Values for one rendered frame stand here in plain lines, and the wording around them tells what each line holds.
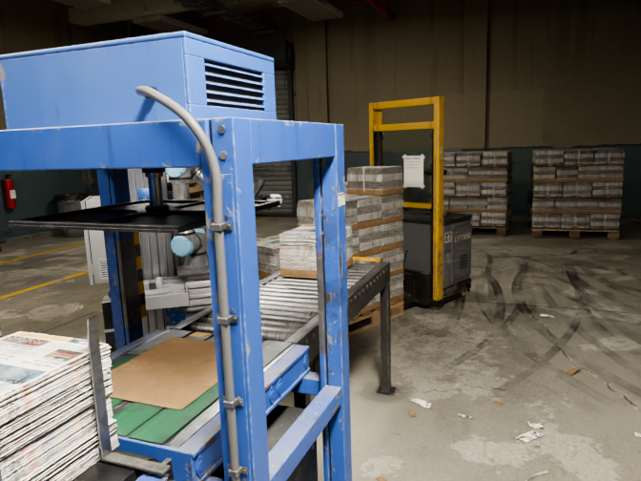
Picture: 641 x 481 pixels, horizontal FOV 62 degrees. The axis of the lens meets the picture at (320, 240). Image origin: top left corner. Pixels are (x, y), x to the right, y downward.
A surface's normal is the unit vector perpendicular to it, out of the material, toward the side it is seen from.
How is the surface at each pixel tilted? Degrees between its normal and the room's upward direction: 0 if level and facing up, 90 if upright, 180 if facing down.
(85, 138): 90
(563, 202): 90
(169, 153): 90
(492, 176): 90
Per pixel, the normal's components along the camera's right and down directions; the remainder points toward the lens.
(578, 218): -0.33, 0.18
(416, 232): -0.69, 0.15
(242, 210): 0.93, 0.04
